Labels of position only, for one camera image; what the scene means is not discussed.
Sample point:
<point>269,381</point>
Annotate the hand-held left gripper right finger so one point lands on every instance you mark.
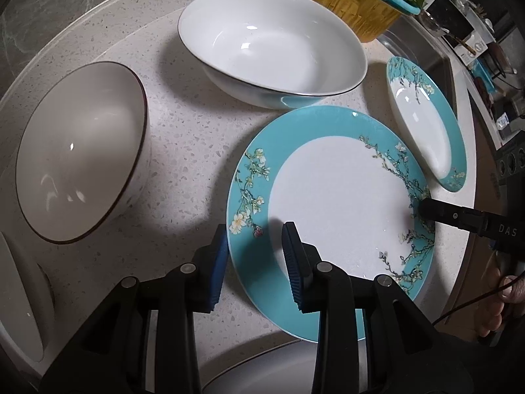
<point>293,269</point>

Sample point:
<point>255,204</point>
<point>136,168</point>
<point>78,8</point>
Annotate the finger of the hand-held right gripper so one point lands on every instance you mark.
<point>447,213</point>

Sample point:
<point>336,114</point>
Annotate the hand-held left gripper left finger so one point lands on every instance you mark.
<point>218,269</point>

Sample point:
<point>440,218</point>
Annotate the large teal floral plate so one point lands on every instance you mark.
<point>340,197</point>

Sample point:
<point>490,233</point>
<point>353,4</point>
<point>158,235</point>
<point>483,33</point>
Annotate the small white bowl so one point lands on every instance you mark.
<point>262,369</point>

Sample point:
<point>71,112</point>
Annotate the white bowl with red rim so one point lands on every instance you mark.
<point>82,152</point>

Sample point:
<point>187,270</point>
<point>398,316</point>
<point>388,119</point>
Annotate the large white bowl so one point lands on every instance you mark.
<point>266,49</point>

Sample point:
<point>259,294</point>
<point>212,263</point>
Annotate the person's right hand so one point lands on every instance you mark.
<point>504,308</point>

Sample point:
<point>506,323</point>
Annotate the small teal floral plate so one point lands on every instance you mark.
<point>422,131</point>

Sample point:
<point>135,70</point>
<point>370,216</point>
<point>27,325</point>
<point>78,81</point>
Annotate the steel sink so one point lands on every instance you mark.
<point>434,61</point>

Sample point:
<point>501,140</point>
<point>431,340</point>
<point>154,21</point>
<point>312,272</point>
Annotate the white holder box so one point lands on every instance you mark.
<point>455,12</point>

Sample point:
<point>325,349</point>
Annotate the white plate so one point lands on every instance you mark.
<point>16,295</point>

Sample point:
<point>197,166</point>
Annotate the yellow ribbed basket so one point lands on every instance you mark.
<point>348,4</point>

